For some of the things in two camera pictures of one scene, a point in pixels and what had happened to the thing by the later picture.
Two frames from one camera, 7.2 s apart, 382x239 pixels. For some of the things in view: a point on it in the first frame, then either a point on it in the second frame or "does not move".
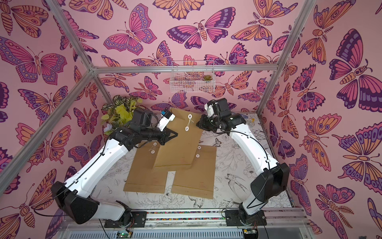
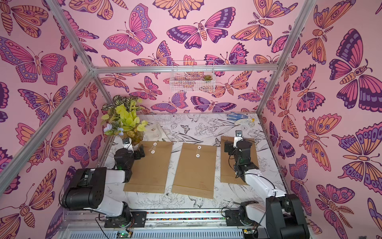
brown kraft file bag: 141,178 does not move
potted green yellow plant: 119,112 does not move
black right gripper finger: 199,123 → 229,147
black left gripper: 167,138 → 138,157
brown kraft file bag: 180,151 → 228,175
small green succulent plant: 207,77 does not move
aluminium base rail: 198,223 does not move
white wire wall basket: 192,76 does not move
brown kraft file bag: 199,180 does not move
